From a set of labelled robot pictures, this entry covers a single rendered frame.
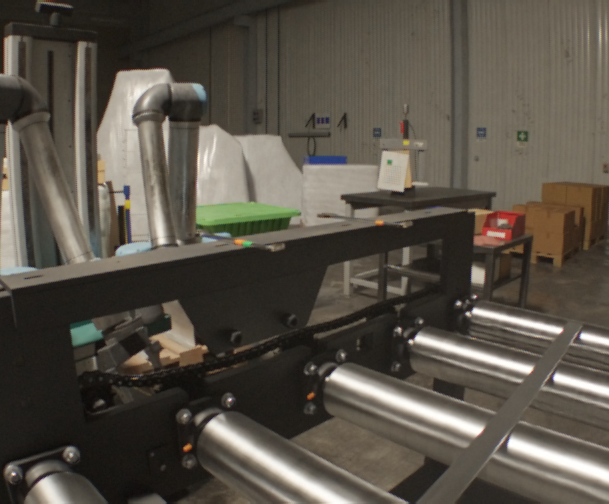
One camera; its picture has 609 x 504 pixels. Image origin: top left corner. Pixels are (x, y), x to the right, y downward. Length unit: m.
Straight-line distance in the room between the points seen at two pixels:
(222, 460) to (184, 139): 1.23
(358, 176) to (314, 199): 0.74
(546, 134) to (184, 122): 10.04
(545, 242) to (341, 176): 3.13
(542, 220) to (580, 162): 4.74
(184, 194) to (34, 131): 0.62
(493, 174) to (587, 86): 2.87
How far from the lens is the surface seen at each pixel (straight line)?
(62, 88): 1.95
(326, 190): 7.72
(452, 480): 0.71
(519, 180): 11.59
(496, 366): 1.14
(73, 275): 0.75
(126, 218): 4.53
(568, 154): 11.20
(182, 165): 1.82
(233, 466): 0.80
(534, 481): 0.84
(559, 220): 6.46
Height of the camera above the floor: 1.34
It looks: 12 degrees down
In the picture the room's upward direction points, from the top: straight up
